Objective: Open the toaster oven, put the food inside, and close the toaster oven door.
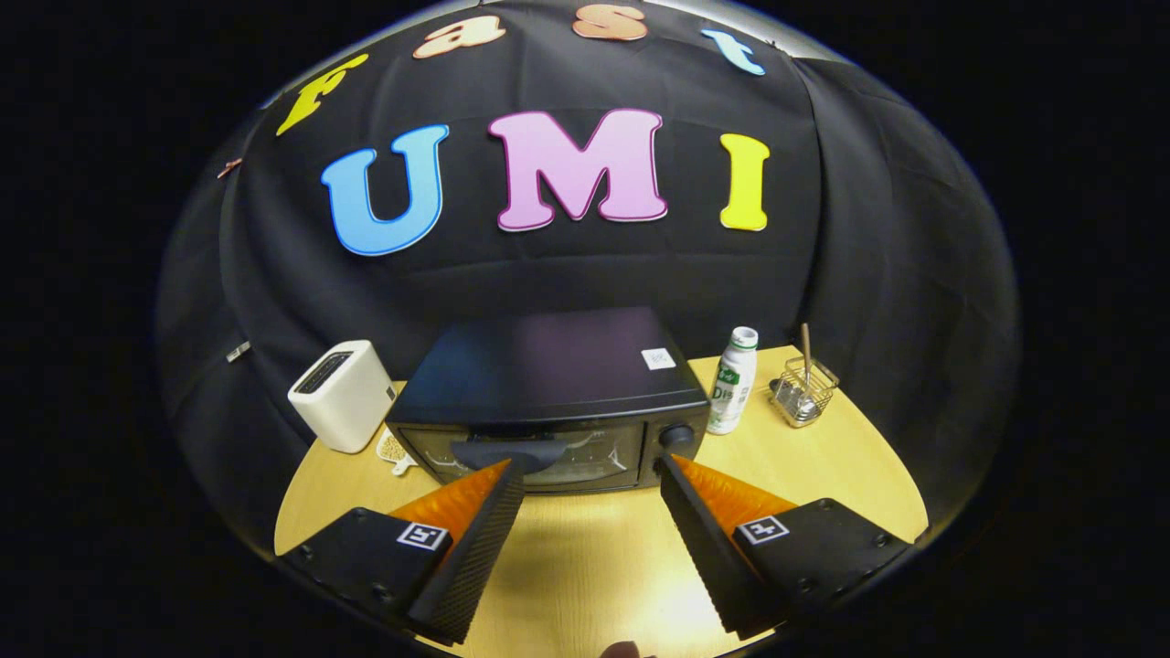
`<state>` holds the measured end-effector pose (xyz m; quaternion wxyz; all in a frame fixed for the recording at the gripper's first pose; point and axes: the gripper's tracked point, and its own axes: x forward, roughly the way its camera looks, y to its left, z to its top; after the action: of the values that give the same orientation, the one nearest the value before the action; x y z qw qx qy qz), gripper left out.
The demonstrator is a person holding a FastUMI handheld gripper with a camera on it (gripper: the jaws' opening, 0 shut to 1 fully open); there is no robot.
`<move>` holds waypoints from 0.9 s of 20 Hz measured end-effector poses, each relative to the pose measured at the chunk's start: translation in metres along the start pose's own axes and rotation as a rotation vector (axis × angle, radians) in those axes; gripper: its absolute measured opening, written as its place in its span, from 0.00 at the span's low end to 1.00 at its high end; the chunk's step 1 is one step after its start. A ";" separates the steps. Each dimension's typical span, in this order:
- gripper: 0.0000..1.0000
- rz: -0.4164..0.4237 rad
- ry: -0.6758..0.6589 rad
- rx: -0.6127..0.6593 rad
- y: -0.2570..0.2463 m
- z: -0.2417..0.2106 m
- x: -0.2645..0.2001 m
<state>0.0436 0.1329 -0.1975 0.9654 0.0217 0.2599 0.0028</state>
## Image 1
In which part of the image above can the small white scoop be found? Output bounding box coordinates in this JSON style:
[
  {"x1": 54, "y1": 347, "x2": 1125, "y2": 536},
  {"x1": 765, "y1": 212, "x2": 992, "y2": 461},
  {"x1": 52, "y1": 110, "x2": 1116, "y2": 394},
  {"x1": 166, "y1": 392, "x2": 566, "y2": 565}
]
[{"x1": 376, "y1": 425, "x2": 420, "y2": 477}]

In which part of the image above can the black toaster oven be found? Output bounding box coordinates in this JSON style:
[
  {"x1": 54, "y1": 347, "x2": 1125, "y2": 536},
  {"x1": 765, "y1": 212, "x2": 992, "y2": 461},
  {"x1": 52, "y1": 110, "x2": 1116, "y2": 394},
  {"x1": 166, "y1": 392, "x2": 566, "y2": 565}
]
[{"x1": 385, "y1": 306, "x2": 712, "y2": 495}]

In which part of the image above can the wooden handled metal spoon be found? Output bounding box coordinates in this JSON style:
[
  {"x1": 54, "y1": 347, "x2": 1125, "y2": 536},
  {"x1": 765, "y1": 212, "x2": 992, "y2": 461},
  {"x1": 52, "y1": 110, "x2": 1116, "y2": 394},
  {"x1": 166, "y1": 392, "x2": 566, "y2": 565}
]
[{"x1": 788, "y1": 323, "x2": 821, "y2": 423}]

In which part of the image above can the black backdrop cloth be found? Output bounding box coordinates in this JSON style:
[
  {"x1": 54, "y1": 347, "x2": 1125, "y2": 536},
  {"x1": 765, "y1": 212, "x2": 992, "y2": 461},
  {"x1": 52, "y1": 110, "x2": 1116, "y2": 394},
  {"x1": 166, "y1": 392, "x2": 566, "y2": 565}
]
[{"x1": 155, "y1": 0, "x2": 1020, "y2": 549}]

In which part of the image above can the metal wire basket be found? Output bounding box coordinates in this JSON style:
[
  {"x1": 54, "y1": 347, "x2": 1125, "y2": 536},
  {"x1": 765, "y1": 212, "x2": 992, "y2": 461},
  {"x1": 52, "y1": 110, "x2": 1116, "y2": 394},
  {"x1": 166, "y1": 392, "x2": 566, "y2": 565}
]
[{"x1": 768, "y1": 356, "x2": 840, "y2": 429}]

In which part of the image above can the white bottle with green label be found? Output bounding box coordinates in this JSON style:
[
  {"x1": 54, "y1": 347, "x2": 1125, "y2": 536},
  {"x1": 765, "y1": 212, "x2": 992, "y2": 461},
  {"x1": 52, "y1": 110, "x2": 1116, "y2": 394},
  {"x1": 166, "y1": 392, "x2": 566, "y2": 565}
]
[{"x1": 706, "y1": 326, "x2": 760, "y2": 436}]

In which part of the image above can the white slot toaster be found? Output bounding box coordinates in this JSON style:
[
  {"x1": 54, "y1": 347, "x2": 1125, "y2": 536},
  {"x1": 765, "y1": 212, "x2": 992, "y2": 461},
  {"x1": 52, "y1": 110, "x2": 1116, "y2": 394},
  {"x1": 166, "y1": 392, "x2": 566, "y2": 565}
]
[{"x1": 287, "y1": 340, "x2": 398, "y2": 454}]

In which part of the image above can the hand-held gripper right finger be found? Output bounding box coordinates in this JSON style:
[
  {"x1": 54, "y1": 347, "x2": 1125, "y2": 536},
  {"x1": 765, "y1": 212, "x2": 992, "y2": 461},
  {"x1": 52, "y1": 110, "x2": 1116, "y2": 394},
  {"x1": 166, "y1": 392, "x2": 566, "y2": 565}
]
[{"x1": 658, "y1": 454, "x2": 915, "y2": 641}]

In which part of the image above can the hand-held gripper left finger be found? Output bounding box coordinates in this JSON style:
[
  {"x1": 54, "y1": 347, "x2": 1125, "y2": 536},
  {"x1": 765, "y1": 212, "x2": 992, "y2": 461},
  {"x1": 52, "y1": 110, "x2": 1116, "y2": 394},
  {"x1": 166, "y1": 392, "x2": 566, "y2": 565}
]
[{"x1": 279, "y1": 460, "x2": 527, "y2": 645}]

